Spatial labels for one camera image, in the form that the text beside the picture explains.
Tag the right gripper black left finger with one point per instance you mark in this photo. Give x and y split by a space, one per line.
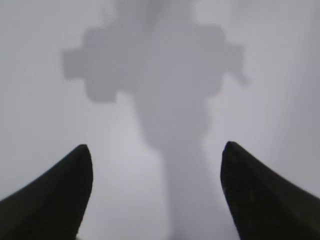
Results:
52 206

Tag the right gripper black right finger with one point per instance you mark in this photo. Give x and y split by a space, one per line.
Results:
263 204

